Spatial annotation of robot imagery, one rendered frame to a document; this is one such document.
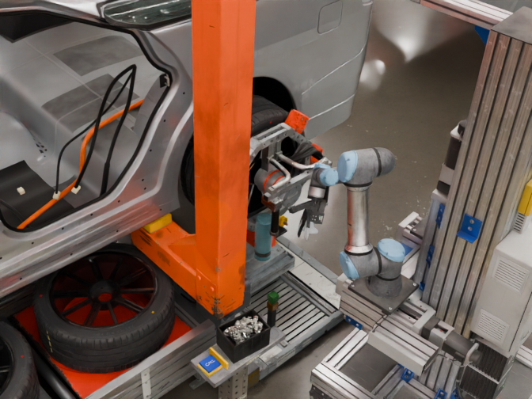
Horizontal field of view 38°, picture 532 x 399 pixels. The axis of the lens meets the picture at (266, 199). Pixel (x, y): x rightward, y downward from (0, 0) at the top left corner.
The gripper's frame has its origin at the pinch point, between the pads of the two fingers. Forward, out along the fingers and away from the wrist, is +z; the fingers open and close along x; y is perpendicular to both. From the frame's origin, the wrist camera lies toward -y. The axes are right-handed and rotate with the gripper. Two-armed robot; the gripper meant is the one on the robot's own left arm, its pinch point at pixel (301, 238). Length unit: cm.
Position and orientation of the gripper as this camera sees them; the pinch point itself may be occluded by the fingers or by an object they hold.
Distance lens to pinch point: 348.1
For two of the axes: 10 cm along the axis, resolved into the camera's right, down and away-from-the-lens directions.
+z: -2.3, 9.7, 0.0
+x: -2.0, -0.5, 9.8
